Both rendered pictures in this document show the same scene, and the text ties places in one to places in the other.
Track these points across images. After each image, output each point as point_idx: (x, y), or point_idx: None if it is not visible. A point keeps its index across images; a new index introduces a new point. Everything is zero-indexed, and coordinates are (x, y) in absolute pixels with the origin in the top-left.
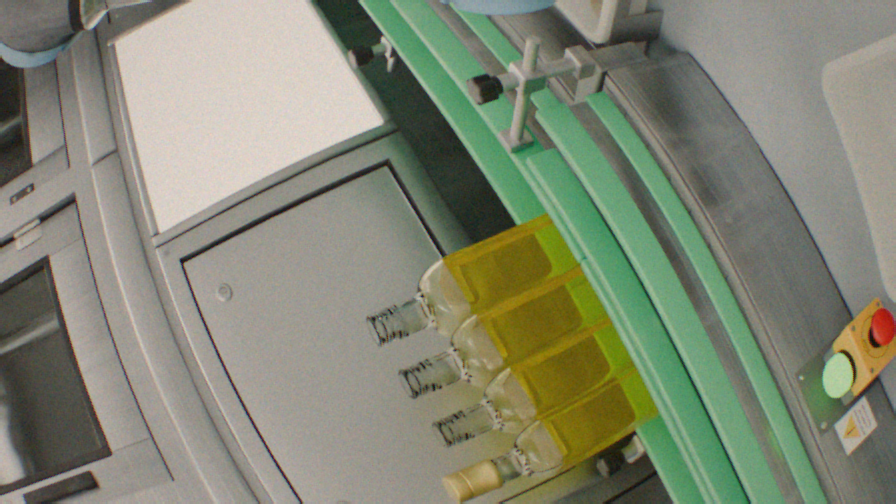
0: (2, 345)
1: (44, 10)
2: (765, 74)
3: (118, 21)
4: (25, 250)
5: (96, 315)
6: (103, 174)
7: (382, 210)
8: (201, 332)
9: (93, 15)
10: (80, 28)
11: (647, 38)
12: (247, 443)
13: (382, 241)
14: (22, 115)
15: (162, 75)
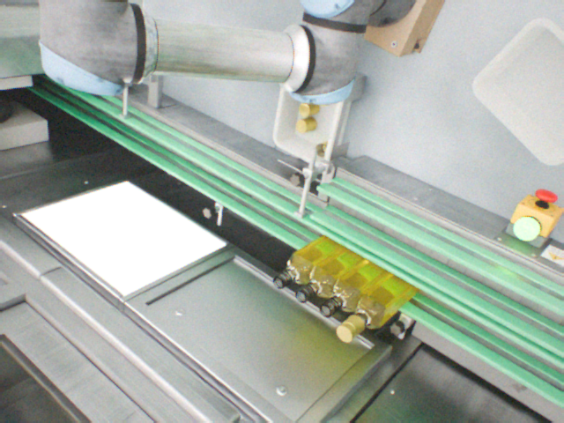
0: None
1: (117, 44)
2: (418, 133)
3: (11, 207)
4: None
5: (72, 354)
6: (56, 278)
7: (241, 271)
8: (173, 329)
9: (150, 65)
10: (140, 72)
11: None
12: (218, 372)
13: (247, 280)
14: None
15: (81, 230)
